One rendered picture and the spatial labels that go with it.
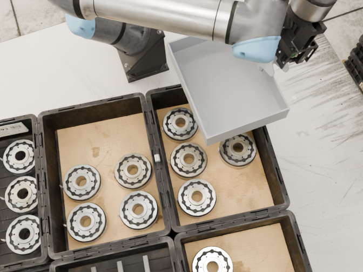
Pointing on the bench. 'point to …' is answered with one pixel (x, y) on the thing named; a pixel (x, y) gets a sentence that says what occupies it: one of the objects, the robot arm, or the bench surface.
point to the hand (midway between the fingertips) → (263, 64)
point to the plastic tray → (224, 89)
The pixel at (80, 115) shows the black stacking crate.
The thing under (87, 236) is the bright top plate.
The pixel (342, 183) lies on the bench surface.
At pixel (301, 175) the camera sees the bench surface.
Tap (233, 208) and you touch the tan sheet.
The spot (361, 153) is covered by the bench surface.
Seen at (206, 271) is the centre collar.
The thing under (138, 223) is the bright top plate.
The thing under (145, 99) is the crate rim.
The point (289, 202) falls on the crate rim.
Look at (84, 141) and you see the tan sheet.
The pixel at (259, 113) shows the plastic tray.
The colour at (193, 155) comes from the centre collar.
